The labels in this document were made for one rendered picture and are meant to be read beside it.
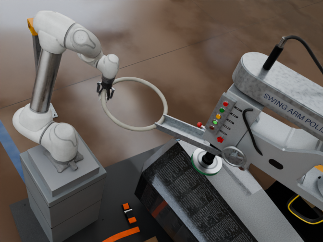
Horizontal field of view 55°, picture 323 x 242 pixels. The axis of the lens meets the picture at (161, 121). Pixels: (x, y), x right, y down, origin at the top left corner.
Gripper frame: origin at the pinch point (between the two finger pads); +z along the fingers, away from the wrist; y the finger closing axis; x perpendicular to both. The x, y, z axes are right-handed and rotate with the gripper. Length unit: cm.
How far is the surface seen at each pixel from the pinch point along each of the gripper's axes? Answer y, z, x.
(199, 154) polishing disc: 80, -8, -15
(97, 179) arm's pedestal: 24, 8, -56
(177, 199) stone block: 78, 13, -43
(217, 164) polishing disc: 93, -9, -17
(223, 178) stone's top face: 100, -7, -24
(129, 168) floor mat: 39, 85, 3
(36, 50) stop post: -70, 11, 24
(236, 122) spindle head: 81, -62, -26
